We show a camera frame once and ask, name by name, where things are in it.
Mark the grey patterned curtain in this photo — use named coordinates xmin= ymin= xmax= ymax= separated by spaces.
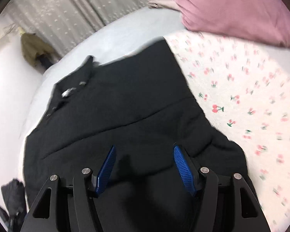
xmin=6 ymin=0 xmax=148 ymax=57

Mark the large black coat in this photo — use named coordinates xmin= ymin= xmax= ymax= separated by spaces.
xmin=24 ymin=40 xmax=248 ymax=231

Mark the cherry print bed sheet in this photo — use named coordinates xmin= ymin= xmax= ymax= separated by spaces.
xmin=22 ymin=8 xmax=290 ymax=231

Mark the pink pillow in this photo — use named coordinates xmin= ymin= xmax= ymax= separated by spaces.
xmin=175 ymin=0 xmax=290 ymax=49

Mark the folded black puffer jacket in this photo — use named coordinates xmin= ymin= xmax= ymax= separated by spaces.
xmin=0 ymin=179 xmax=27 ymax=232

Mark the olive green hanging garment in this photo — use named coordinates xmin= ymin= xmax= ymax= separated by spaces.
xmin=20 ymin=33 xmax=57 ymax=70

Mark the folded striped blanket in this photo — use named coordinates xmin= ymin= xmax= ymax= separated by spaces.
xmin=148 ymin=0 xmax=180 ymax=11

